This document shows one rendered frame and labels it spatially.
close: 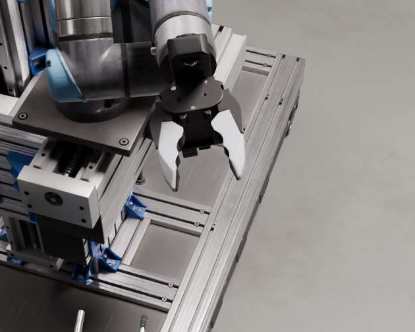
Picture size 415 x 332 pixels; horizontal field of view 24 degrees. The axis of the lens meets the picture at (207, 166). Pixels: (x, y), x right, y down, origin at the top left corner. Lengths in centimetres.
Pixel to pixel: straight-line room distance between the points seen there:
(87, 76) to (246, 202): 135
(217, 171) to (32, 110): 106
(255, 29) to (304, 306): 115
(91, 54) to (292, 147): 179
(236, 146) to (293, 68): 193
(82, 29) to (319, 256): 161
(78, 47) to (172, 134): 27
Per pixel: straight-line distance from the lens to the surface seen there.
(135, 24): 157
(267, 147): 272
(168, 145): 108
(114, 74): 130
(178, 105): 111
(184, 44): 107
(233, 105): 110
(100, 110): 167
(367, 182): 297
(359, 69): 331
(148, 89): 132
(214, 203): 259
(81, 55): 130
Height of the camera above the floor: 226
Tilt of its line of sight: 49 degrees down
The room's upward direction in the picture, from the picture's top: straight up
